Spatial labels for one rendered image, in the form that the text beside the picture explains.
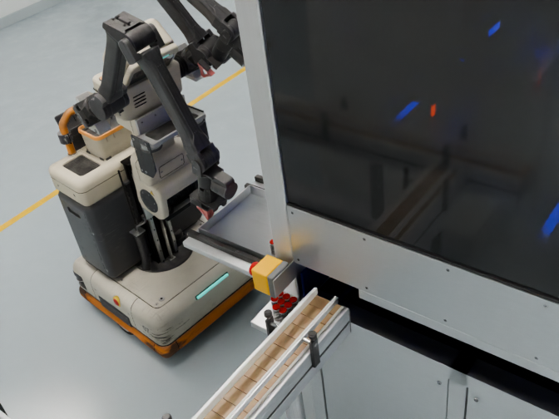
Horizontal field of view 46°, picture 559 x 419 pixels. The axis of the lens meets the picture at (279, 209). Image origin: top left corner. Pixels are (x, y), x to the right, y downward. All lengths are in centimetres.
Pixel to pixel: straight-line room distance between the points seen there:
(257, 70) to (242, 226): 77
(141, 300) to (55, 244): 107
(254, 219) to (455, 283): 85
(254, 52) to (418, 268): 58
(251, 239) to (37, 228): 212
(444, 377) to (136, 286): 159
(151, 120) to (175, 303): 81
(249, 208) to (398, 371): 74
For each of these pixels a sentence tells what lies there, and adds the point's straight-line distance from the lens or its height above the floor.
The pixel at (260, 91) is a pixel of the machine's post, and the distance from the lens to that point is 146.
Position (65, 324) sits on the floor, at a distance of 329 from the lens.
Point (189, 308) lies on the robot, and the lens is 280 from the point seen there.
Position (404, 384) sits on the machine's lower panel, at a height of 73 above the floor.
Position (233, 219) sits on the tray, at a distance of 213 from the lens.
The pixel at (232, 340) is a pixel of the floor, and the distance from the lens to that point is 295.
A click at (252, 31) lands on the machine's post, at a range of 141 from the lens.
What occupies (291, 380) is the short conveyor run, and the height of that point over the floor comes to 92.
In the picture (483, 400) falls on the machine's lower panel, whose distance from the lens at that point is 170.
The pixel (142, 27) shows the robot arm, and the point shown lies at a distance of 186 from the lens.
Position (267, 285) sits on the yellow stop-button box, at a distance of 170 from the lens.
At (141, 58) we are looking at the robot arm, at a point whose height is 147.
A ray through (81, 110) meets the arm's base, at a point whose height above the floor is 119.
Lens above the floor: 217
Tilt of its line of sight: 37 degrees down
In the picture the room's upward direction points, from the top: 8 degrees counter-clockwise
